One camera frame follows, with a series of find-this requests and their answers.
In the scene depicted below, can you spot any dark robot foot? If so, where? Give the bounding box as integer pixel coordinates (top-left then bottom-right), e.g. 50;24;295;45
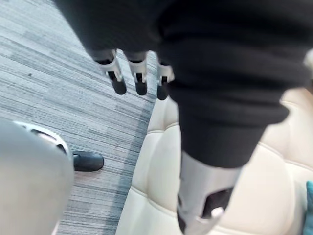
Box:
72;151;105;172

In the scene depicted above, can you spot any teal cushion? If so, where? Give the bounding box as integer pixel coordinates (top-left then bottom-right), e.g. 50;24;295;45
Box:
302;180;313;235

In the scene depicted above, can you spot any cream tufted leather sofa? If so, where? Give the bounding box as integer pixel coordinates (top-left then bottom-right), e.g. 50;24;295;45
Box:
114;48;313;235

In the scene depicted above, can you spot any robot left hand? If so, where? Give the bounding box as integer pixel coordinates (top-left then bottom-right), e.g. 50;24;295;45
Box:
52;0;313;235

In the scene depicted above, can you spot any silver robot leg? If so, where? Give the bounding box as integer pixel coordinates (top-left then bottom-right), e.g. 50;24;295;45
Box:
0;117;75;235

